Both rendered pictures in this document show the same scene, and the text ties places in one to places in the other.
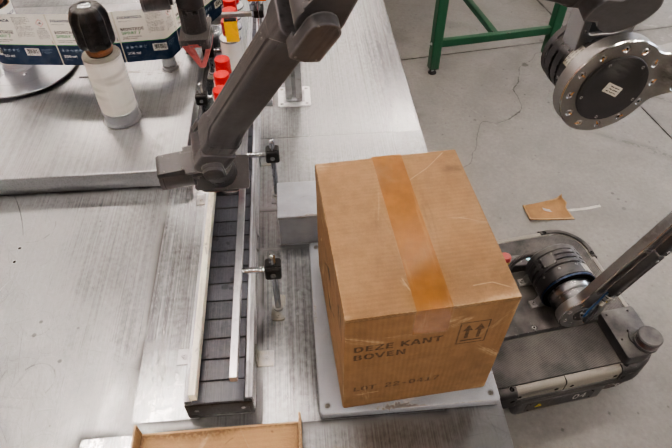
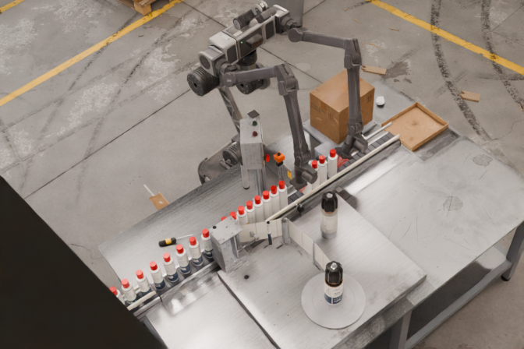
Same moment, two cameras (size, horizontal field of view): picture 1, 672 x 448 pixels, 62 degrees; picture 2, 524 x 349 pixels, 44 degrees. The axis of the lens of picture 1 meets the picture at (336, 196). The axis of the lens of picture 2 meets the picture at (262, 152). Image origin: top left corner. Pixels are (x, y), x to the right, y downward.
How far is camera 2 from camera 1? 3.68 m
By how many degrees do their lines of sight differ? 72
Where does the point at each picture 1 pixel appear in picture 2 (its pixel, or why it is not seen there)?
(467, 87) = not seen: hidden behind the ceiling
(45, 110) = (348, 261)
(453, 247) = (342, 80)
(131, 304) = (387, 178)
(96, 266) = (386, 195)
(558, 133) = (86, 219)
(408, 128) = not seen: hidden behind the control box
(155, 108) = (315, 225)
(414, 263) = not seen: hidden behind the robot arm
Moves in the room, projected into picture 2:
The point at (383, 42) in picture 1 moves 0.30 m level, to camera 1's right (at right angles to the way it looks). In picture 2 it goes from (197, 192) to (174, 161)
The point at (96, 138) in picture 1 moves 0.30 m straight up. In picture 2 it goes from (346, 230) to (347, 193)
